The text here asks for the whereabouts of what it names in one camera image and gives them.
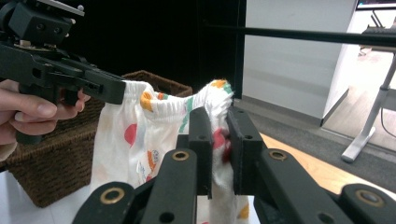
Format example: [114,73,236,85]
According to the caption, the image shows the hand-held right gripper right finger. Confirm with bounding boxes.
[226,105,267,196]

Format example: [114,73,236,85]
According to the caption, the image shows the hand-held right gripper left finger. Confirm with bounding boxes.
[177,106,214,200]

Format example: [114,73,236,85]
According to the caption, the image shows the white patterned baby pants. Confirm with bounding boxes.
[90,78,250,224]

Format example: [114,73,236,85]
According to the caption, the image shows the brown wicker basket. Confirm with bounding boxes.
[0,69,194,209]

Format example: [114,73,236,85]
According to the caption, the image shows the dark curtain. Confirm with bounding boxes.
[60,0,247,99]

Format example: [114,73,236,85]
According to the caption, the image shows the computer monitor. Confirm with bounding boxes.
[356,0,396,11]

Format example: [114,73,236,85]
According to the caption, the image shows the white wall panel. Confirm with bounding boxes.
[242,0,358,127]

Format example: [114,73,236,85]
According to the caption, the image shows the white desk frame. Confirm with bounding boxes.
[340,50,396,164]

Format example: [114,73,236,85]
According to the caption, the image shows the black horizontal frame bar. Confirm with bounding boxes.
[204,23,396,49]

